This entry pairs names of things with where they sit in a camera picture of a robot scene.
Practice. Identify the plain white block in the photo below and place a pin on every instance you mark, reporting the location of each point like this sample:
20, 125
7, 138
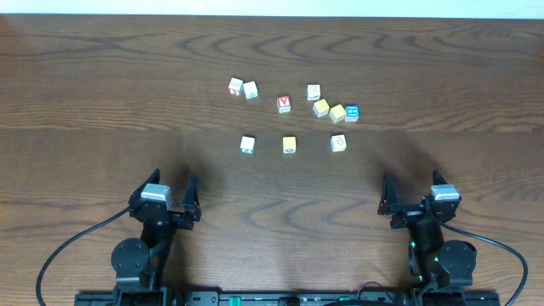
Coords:
250, 90

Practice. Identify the white ladybug block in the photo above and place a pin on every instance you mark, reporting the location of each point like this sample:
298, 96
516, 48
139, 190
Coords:
338, 143

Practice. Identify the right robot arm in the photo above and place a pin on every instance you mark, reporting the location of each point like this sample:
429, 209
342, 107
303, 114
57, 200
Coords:
445, 268

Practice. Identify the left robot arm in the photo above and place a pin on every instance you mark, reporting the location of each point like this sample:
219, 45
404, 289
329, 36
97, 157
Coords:
139, 262

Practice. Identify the white block green side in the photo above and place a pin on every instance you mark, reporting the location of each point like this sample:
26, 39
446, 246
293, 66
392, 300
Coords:
247, 144

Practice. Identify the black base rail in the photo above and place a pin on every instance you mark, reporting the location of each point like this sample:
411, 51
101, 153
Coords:
246, 299

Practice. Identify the white block red side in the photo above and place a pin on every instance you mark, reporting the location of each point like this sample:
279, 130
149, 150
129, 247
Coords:
235, 86

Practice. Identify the yellow block letter B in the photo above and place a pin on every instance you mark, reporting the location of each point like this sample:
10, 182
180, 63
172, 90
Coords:
337, 113

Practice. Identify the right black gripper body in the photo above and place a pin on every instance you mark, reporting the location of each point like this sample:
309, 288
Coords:
409, 212

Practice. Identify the yellow block with plane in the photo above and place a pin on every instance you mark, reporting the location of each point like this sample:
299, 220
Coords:
321, 107

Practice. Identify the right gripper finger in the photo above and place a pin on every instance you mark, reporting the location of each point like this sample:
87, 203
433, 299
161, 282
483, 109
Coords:
389, 202
438, 179

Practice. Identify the white block blue X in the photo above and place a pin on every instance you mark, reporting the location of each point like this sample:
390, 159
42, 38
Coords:
313, 92

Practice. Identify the red letter A block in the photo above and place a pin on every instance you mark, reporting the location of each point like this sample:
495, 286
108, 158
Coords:
284, 103

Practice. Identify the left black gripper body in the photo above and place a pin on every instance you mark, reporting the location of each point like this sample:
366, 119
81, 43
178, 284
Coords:
174, 219

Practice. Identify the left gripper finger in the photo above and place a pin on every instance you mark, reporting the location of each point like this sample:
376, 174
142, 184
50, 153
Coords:
191, 202
154, 178

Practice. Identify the yellow block letter O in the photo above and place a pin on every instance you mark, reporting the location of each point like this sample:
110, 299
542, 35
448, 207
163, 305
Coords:
289, 144

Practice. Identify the blue top block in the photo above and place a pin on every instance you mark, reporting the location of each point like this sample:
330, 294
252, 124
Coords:
352, 113

